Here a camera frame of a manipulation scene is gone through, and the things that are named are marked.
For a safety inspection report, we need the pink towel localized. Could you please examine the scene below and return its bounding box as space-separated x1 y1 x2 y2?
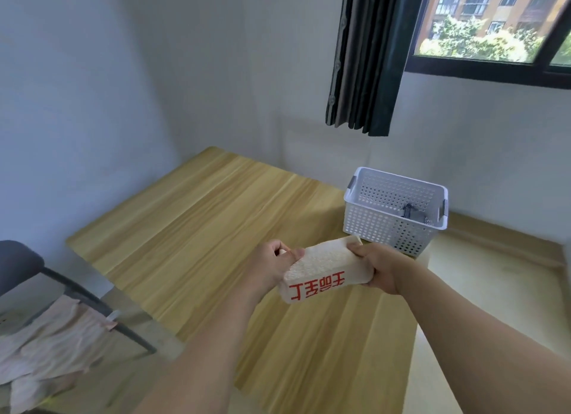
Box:
0 296 118 414

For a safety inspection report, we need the cream towel with red band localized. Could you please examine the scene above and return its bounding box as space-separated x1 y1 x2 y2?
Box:
278 234 376 306

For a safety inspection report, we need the person's left hand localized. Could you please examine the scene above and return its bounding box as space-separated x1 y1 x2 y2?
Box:
242 239 307 296

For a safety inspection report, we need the grey-blue striped towel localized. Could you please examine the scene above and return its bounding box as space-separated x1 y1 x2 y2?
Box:
400 202 434 225

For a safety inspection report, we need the grey plastic chair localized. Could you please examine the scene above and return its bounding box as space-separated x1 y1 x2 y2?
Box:
0 240 158 356

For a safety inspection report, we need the white perforated plastic basket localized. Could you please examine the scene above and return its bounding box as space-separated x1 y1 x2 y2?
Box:
343 166 450 258

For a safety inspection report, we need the person's left forearm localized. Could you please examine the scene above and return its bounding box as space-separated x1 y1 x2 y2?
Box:
133 284 262 414

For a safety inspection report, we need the person's right hand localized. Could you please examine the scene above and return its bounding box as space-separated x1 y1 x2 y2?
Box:
346 241 404 297

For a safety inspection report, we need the person's right forearm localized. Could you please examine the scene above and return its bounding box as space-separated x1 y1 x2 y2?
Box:
392 255 571 414

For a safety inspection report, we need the dark grey curtain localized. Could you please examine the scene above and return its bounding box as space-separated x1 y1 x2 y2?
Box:
325 0 430 137

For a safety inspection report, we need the wooden table with black legs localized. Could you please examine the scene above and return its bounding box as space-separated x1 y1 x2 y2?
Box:
65 146 431 414

